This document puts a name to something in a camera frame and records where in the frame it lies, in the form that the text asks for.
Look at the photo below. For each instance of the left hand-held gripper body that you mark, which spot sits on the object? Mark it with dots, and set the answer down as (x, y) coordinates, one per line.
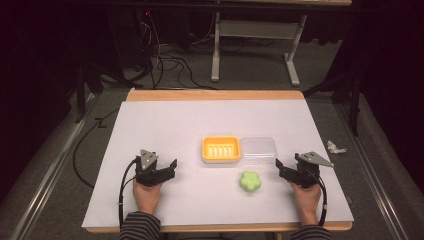
(146, 170)

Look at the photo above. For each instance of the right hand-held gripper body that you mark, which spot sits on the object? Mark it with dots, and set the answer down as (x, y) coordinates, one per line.
(305, 171)

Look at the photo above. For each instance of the clear plastic lid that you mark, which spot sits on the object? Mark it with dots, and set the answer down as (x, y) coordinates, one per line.
(258, 150)

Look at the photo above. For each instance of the green flower-shaped soap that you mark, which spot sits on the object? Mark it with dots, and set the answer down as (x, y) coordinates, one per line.
(250, 181)

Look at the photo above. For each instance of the orange soap dish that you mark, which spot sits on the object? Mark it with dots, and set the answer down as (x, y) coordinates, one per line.
(221, 149)

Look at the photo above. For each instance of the person's left hand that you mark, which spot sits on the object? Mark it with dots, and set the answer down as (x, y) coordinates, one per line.
(146, 197)

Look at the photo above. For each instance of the person's right hand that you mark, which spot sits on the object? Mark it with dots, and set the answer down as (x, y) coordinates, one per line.
(306, 201)

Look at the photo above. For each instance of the crumpled white paper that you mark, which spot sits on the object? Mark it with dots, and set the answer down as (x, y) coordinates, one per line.
(335, 148)

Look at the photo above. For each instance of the white paper table cover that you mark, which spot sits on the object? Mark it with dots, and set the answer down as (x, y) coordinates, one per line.
(213, 133)

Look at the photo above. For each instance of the person's left striped sleeve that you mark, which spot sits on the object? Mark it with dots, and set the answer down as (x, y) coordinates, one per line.
(140, 226)

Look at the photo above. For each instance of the person's striped sleeve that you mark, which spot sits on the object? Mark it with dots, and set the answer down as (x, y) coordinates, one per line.
(140, 226)
(311, 232)

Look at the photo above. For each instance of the person's right striped sleeve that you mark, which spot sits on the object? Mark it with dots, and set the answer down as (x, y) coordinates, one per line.
(311, 232)

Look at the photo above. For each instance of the black metal stand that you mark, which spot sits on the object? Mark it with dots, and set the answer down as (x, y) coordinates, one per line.
(350, 96)
(85, 83)

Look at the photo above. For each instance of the white metal desk frame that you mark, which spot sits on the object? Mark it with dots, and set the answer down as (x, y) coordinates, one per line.
(256, 30)

